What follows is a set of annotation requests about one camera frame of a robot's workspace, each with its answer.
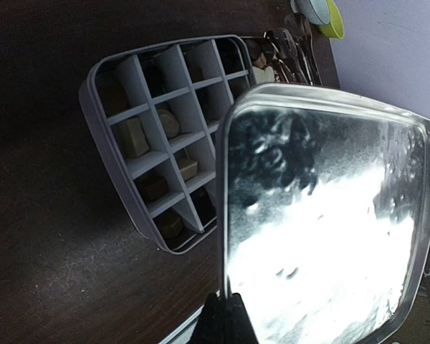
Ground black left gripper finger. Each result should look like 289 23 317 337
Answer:
191 293 259 344

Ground bunny print tin lid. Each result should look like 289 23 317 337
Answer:
216 83 430 343

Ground white divided tin box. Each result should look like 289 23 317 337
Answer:
79 35 254 255

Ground red chocolate tray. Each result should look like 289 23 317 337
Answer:
242 28 312 85

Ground metal serving tongs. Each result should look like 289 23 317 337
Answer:
273 13 323 86

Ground lime green bowl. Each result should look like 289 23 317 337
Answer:
318 0 345 39

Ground light blue bowl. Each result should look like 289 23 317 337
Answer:
290 0 330 26

